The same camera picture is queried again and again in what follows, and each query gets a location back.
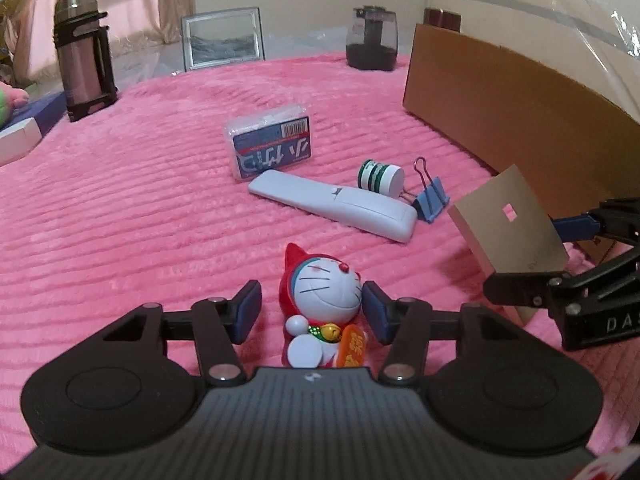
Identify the pink curtain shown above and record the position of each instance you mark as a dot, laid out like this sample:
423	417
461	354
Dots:
125	0

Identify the green and pink plush toy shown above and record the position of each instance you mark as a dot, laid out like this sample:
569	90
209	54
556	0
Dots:
10	102

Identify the pink fluffy blanket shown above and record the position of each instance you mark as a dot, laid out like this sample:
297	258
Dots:
125	210

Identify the beige box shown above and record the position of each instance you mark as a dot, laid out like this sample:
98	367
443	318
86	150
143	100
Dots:
505	230

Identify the plastic-wrapped bed headboard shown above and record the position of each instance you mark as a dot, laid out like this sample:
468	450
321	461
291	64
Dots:
550	35

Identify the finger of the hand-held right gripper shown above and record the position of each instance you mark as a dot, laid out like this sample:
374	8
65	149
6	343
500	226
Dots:
520	287
575	227

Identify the red and white cat figurine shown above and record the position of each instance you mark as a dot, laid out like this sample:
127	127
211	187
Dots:
320	285

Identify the clear plastic box blue label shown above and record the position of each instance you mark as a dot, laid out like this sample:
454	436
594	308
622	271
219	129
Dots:
270	150

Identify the maroon tumbler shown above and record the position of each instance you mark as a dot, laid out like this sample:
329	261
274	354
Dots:
442	19

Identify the white remote control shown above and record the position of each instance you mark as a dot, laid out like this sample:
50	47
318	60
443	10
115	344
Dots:
320	200

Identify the flat white box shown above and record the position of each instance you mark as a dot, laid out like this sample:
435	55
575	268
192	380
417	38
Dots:
17	142

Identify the blue binder clip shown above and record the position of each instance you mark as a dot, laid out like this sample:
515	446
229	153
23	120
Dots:
430	200

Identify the glass jar with dark lid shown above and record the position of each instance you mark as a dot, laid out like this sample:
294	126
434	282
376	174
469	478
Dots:
372	40

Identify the brown cardboard box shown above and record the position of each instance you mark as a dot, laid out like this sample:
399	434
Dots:
500	110

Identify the red patterned white cloth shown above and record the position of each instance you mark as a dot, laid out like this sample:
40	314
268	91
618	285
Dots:
610	465

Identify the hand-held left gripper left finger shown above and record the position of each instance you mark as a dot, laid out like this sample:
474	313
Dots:
247	310

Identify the green and white small bottle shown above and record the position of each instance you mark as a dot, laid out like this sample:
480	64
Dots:
382	177

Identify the silver picture frame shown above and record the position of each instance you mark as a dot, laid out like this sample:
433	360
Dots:
222	40

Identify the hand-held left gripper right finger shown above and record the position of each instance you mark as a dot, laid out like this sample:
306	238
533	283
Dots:
375	315

